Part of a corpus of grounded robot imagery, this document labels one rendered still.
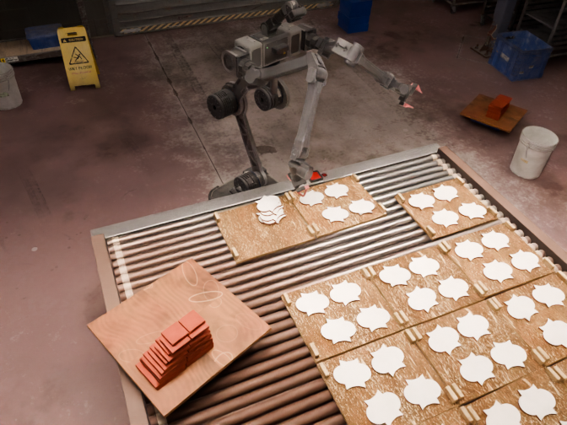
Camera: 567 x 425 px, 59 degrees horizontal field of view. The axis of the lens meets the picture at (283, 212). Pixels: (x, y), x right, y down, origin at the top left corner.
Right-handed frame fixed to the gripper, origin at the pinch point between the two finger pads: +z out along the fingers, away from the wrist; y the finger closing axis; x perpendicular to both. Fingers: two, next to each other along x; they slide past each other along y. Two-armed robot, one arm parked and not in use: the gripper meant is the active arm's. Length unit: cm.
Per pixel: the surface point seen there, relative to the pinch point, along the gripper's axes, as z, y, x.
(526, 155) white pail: 136, -49, 214
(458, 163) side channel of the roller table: 29, 6, 95
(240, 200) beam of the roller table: 3.4, -13.0, -29.7
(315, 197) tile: 8.2, 2.9, 7.0
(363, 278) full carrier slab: 5, 60, 4
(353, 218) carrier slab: 10.8, 23.7, 18.2
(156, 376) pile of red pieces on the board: -34, 80, -86
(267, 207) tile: -2.7, 5.0, -19.5
